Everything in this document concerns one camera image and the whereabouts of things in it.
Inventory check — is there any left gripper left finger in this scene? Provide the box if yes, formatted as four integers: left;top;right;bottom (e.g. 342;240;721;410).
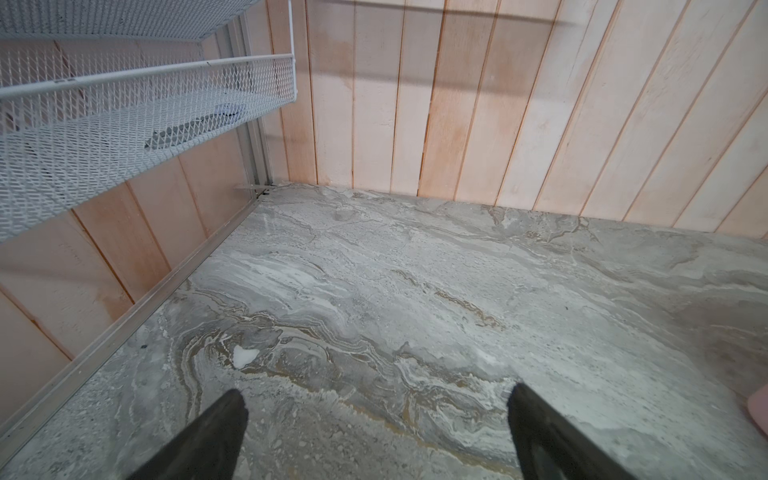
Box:
130;389;249;480

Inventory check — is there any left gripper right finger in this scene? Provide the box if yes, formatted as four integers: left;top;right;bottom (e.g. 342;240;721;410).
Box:
507;382;634;480

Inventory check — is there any pink plastic tool box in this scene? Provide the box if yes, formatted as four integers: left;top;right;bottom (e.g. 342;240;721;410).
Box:
747;384;768;435

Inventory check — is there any white wire mesh shelf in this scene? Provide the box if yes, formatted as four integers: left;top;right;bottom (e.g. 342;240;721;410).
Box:
1;1;298;240

